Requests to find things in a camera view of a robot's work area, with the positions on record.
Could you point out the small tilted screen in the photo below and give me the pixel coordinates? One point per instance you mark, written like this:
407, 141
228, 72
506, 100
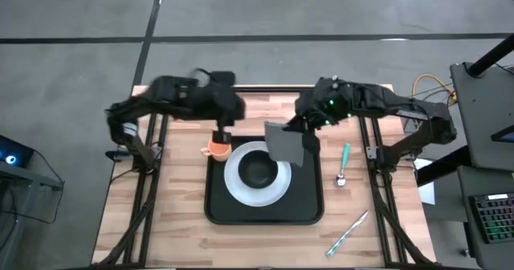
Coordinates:
506, 135

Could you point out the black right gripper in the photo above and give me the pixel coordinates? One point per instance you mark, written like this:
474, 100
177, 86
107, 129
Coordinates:
325, 109

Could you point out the black bowl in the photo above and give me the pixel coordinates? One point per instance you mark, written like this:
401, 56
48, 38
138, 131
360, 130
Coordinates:
257, 169

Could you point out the black serving tray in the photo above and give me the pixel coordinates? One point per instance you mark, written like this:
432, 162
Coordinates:
305, 197

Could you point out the peach ceramic mug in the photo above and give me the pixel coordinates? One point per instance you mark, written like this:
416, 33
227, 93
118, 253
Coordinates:
220, 154

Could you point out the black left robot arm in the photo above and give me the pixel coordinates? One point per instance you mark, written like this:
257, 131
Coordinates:
160, 101

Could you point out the white round plate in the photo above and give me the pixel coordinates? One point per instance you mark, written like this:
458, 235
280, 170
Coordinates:
257, 195

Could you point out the white paper sheet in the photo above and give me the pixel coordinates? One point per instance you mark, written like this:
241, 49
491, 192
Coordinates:
427, 191

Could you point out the gray side desk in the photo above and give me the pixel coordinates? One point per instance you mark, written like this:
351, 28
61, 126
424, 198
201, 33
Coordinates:
482, 109

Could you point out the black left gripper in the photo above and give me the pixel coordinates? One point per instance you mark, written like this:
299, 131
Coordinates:
229, 105

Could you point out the black cart with blue light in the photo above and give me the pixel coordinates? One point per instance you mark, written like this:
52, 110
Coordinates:
10, 151

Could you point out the dark keyboard desk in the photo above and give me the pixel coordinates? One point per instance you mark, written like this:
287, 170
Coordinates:
466, 181

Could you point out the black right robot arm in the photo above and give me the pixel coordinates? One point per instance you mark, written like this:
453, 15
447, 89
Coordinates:
401, 105

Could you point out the backlit black keyboard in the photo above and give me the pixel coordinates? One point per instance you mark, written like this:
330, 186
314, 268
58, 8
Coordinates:
496, 219

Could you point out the gray cloth napkin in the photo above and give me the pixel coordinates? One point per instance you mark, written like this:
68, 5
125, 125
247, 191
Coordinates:
283, 145

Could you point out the black stand pole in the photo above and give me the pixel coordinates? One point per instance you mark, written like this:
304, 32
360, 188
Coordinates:
492, 57

